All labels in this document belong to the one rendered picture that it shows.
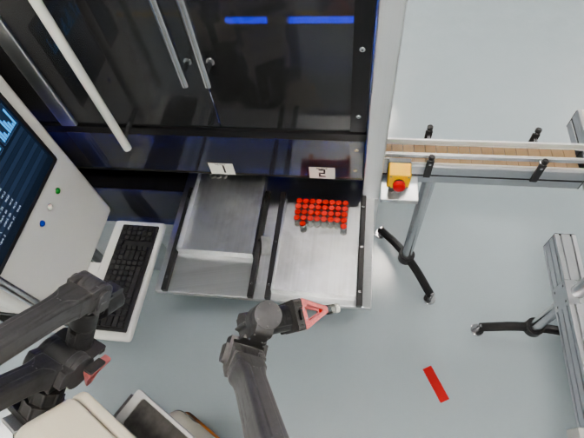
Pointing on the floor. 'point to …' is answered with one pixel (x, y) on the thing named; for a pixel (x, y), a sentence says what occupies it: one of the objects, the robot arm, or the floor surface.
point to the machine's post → (381, 92)
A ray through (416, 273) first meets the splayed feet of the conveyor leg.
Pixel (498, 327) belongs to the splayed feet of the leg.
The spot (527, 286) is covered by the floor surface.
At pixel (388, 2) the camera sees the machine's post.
